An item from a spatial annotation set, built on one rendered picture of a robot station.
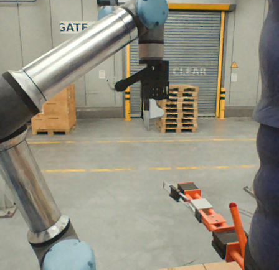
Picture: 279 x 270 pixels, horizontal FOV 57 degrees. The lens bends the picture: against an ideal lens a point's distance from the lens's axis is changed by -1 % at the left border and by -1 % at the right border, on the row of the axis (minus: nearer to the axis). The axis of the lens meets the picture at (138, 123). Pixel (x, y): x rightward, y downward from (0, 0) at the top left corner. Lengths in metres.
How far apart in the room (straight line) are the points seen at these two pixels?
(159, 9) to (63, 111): 6.76
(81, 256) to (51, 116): 6.80
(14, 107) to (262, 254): 0.52
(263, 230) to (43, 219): 0.50
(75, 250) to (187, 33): 9.58
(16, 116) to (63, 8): 9.72
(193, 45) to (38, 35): 5.56
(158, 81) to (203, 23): 9.48
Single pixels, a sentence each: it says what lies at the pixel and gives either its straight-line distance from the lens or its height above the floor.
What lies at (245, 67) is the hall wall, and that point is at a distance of 10.78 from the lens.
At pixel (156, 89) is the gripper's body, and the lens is 0.77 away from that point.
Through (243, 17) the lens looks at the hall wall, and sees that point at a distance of 10.86.
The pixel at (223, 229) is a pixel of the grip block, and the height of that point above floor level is 1.21.
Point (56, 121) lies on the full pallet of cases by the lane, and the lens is 7.39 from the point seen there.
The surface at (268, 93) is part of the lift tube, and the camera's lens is 0.48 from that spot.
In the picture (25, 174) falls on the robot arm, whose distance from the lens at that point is 0.68.
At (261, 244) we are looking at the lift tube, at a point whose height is 1.37.
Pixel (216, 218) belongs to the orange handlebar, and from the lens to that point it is 0.97.
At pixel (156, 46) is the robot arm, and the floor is 1.75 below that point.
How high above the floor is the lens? 1.68
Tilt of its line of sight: 11 degrees down
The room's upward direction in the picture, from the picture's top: straight up
